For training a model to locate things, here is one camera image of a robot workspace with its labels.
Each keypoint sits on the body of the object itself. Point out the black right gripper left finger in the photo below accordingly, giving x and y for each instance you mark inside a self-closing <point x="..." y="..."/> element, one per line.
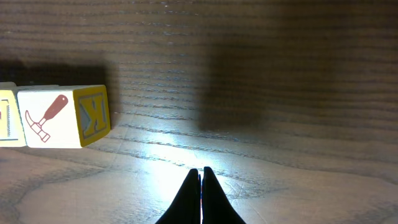
<point x="185" y="207"/>

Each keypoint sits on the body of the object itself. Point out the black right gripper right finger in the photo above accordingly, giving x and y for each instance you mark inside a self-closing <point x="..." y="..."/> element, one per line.
<point x="216" y="208"/>

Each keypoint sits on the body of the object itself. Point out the hammer wooden block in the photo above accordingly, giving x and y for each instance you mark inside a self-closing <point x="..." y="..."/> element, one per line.
<point x="64" y="116"/>

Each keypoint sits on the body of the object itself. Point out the yellow top wooden block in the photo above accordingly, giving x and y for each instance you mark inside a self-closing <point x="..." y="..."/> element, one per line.
<point x="12" y="132"/>

